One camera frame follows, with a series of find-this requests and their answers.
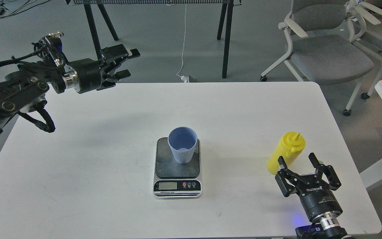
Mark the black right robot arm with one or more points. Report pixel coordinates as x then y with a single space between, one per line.
327 228

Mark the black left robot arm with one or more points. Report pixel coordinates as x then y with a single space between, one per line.
23 92

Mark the yellow squeeze bottle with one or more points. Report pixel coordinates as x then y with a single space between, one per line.
290 146

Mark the digital kitchen scale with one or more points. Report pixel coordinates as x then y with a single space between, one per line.
173 180

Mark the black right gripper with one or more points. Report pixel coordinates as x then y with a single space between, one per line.
316 196

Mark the blue plastic cup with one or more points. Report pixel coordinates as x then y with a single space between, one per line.
182 141

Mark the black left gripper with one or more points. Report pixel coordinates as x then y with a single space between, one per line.
84 75

